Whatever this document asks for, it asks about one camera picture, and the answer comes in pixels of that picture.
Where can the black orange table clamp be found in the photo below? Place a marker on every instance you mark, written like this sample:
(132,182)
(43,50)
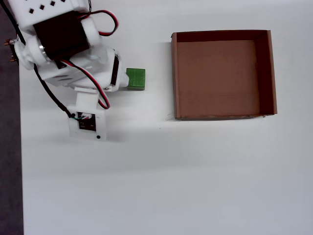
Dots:
(9,43)

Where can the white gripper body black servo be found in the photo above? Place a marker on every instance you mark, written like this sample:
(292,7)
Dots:
(115,71)

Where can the brown cardboard box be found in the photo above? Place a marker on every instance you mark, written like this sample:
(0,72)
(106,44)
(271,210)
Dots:
(217,80)

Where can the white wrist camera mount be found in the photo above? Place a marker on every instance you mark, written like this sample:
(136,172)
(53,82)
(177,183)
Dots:
(85,100)

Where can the green cube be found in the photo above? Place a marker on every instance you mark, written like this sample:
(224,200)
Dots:
(137,79)

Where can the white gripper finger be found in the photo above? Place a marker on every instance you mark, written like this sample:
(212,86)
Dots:
(125,80)

